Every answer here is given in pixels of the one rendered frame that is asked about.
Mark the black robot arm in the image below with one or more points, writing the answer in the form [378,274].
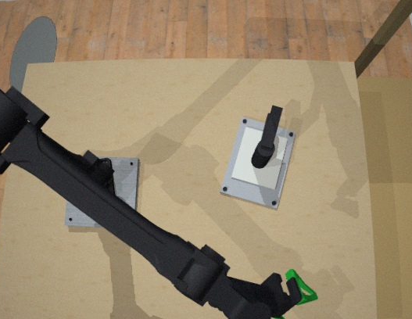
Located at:
[77,181]

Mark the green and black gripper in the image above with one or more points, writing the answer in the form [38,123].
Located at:
[284,301]

